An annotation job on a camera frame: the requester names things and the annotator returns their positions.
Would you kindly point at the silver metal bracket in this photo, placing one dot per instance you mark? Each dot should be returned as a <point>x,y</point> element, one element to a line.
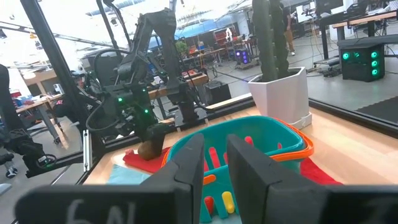
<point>87,149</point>

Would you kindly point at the black computer green lights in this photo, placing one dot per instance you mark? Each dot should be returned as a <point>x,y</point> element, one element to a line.
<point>360,62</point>

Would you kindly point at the small pink toy piece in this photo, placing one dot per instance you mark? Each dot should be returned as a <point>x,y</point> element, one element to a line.
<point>129,152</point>

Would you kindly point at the person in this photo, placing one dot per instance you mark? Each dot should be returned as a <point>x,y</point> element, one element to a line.
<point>287,28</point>

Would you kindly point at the black aluminium table frame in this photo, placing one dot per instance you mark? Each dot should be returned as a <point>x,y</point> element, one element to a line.
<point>45,40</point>

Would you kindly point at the white angular plant pot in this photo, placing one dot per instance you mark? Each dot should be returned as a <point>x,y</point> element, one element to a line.
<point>280,96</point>

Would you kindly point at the tall green cactus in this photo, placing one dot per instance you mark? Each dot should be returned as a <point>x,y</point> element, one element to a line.
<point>270,40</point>

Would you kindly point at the red cloth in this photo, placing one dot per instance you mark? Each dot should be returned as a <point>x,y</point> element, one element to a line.
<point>146,163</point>

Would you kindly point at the light blue cloth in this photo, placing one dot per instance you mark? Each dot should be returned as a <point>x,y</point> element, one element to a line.
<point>124,179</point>

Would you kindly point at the black monitor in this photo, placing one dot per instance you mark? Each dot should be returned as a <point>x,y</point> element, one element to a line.
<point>329,4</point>

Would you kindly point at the wooden top desk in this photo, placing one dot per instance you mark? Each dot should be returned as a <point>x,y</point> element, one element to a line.
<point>199,81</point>
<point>367,18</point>
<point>37,104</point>

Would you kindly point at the brown toy kiwi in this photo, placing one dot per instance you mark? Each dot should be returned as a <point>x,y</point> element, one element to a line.
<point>146,152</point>

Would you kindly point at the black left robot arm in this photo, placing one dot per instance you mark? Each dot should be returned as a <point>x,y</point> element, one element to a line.
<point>161,31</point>

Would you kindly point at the black floor mat orange stripes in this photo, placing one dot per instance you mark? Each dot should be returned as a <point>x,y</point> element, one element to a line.
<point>382,109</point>

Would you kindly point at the black computer purple lights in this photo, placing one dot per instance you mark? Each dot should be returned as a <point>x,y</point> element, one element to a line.
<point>242,57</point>

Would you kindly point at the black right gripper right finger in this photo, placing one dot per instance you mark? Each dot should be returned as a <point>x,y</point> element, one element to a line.
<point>280,202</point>

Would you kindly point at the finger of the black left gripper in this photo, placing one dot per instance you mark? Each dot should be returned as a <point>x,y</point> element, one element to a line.
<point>159,137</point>

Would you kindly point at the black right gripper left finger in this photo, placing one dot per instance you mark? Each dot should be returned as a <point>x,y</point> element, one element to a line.
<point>161,202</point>

